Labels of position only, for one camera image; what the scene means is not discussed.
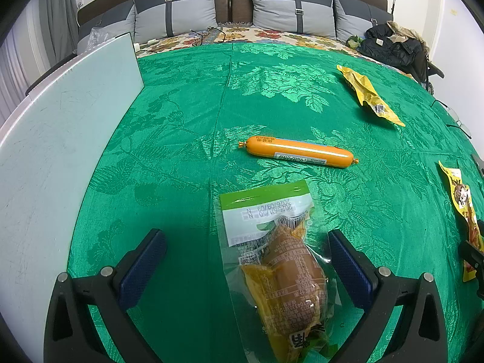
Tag grey curtain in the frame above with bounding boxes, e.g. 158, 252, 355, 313
0, 0, 82, 118

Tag green patterned blanket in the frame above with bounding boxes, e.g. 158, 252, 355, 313
67, 41, 484, 363

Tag dark cable bundle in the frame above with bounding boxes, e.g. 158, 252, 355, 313
189, 26, 231, 46

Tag clear plastic bag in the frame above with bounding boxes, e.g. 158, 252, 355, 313
88, 26, 114, 48

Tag grey pillow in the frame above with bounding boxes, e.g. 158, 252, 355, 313
247, 0, 337, 39
132, 0, 220, 44
333, 0, 394, 44
77, 0, 137, 55

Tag green label drumstick packet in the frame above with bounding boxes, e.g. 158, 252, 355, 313
214, 180, 339, 363

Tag plain yellow snack packet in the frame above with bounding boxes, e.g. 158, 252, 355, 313
336, 65, 406, 127

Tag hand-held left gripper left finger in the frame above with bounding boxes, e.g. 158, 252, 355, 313
43, 228, 168, 363

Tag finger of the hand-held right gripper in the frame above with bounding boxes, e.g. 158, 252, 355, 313
458, 240, 484, 273

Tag eyeglasses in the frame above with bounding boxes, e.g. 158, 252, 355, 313
431, 98, 473, 140

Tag yellow packet with brown figure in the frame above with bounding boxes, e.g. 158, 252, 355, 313
438, 161, 484, 282

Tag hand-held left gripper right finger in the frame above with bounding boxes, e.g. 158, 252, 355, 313
327, 229, 449, 363

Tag orange sausage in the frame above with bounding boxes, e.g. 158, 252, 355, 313
238, 136, 359, 168

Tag white board panel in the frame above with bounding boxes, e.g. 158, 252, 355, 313
0, 31, 145, 363

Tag black jacket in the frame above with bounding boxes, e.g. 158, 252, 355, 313
357, 23, 443, 84

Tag beige garment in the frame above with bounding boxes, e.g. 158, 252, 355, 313
386, 21, 430, 44

